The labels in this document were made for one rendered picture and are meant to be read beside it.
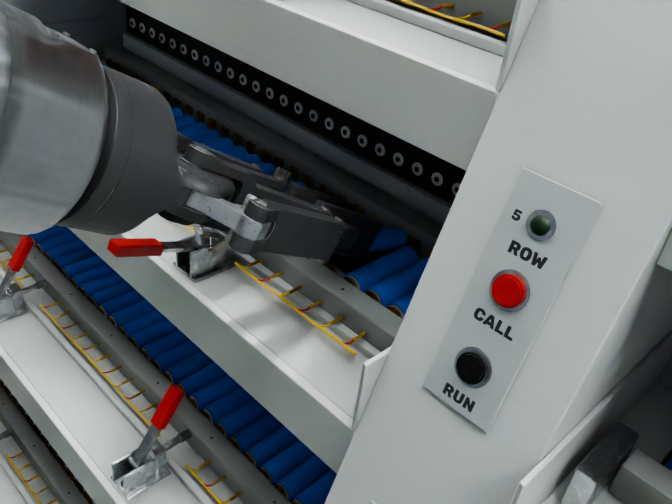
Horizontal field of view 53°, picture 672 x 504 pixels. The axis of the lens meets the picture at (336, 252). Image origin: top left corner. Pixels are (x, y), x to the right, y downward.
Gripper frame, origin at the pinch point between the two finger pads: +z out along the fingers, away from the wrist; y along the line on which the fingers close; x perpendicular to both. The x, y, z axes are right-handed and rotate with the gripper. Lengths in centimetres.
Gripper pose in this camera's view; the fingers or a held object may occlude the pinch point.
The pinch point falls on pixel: (329, 222)
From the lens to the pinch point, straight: 46.2
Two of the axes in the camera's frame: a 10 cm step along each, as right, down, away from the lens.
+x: -4.6, 8.7, 1.7
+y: -6.7, -4.7, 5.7
